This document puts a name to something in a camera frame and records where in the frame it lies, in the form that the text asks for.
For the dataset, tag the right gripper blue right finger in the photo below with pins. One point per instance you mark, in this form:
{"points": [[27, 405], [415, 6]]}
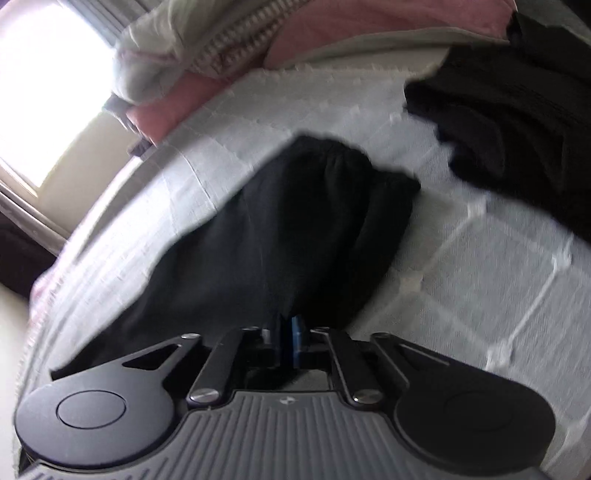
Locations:
{"points": [[298, 341]]}

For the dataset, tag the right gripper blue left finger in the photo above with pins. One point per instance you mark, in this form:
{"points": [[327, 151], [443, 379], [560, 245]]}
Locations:
{"points": [[270, 344]]}

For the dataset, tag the black pants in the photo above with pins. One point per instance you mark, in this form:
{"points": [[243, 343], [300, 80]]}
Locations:
{"points": [[310, 236]]}

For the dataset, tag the grey checked bedspread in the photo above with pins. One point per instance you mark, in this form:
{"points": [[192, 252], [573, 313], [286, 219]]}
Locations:
{"points": [[488, 281]]}

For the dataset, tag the dark hanging clothes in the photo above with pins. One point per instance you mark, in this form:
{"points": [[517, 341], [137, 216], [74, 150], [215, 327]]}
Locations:
{"points": [[22, 259]]}

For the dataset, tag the striped folded blanket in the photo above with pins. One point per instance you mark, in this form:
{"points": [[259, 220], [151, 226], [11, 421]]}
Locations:
{"points": [[243, 40]]}

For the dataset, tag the folded beige grey quilt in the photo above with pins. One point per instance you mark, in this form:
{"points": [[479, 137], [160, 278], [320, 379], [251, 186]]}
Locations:
{"points": [[154, 51]]}

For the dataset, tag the folded black garment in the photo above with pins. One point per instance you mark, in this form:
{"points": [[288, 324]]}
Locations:
{"points": [[518, 115]]}

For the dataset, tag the pink pillow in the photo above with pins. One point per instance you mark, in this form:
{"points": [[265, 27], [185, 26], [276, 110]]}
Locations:
{"points": [[323, 23]]}

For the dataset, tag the grey dotted curtain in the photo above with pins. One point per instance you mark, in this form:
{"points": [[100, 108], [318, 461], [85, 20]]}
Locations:
{"points": [[109, 18]]}

